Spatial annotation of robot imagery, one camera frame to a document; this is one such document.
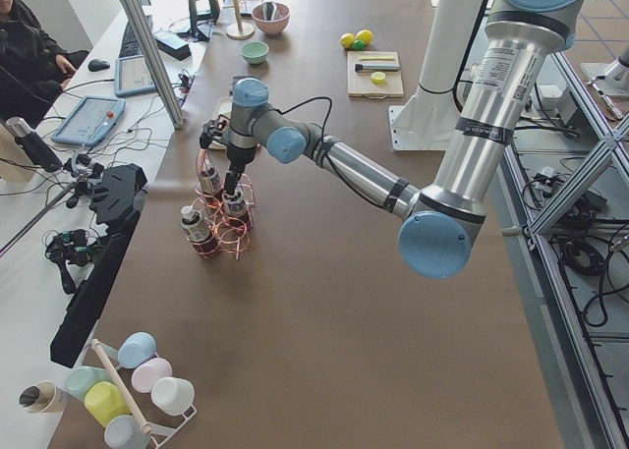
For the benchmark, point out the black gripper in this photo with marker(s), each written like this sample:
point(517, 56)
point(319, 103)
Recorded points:
point(239, 155)

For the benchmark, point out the tea bottle with white cap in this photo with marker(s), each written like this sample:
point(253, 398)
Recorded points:
point(235, 209)

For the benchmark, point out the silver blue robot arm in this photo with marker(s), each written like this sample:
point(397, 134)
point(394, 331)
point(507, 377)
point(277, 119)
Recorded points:
point(441, 221)

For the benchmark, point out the cream serving tray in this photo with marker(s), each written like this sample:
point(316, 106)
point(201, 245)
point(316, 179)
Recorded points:
point(223, 106)

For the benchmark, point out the green bowl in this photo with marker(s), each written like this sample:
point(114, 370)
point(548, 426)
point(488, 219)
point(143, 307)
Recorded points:
point(254, 52)

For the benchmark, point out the blue teach pendant far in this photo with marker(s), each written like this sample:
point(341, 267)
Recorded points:
point(132, 77)

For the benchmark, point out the blue teach pendant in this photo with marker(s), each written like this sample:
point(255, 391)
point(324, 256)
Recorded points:
point(90, 121)
point(132, 77)

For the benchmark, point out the wooden stand with round base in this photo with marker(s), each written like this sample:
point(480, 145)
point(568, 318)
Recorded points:
point(240, 30)

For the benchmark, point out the black box device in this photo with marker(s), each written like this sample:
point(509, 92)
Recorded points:
point(173, 45)

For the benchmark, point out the blue teach pendant near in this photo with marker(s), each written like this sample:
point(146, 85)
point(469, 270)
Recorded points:
point(90, 121)

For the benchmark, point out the bamboo cutting board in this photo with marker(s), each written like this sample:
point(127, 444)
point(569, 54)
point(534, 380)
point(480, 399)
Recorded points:
point(360, 85)

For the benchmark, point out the steel muddler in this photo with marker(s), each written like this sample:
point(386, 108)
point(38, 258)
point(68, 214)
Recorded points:
point(365, 67)

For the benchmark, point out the black keyboard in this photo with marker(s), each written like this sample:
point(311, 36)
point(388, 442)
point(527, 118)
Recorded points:
point(130, 45)

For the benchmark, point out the green circuit board gadget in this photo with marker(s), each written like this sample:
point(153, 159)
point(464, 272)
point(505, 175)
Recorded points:
point(72, 247)

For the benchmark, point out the metal ice scoop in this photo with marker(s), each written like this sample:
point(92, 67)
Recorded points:
point(270, 11)

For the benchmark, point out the half lemon slice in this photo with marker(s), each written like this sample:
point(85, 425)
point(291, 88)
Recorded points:
point(378, 77)

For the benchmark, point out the yellow plastic knife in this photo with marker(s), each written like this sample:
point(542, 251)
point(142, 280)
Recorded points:
point(377, 58)

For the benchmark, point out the yellow lemon near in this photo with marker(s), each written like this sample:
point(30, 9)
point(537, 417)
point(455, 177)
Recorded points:
point(346, 40)

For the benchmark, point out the yellow lemon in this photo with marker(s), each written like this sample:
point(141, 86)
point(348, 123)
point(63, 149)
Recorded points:
point(346, 40)
point(365, 35)

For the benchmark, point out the black computer mouse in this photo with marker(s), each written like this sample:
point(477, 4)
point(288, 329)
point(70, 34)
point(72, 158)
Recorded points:
point(97, 65)

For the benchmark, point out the green lime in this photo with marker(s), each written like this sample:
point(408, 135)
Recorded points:
point(358, 45)

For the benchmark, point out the yellow lemon far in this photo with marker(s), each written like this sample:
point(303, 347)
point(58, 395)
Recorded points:
point(365, 35)

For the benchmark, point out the blue cup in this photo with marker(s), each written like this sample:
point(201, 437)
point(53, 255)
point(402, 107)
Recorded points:
point(136, 349)

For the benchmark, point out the pink cup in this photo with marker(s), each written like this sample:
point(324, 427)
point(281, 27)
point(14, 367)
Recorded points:
point(148, 373)

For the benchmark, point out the white cup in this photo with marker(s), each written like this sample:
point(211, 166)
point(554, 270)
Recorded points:
point(173, 395)

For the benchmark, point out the person in black jacket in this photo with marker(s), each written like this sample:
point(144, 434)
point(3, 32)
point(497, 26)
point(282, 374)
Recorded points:
point(35, 69)

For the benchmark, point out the mint green cup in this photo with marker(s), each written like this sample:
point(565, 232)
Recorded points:
point(81, 379)

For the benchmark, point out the yellow cup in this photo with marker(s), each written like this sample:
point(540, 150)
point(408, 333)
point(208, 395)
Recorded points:
point(105, 402)

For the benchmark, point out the grey cup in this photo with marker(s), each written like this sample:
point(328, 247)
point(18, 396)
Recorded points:
point(123, 432)

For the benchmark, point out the paper cup with dark contents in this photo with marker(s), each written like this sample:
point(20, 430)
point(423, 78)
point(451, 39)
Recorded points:
point(43, 397)

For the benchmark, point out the copper wire bottle rack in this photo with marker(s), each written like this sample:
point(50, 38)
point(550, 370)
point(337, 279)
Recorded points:
point(230, 240)

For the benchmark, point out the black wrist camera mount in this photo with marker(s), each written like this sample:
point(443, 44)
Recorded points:
point(212, 133)

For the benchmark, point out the aluminium frame post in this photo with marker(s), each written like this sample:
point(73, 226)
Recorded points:
point(135, 15)

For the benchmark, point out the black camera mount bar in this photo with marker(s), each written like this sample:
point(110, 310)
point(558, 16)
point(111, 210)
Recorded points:
point(113, 202)

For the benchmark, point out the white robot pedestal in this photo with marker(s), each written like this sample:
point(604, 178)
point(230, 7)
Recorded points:
point(427, 120)

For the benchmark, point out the white wire cup rack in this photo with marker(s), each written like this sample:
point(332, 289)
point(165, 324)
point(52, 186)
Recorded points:
point(163, 427)

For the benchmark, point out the wooden rack handle rod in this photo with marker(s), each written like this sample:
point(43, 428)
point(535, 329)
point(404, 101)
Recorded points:
point(142, 422)

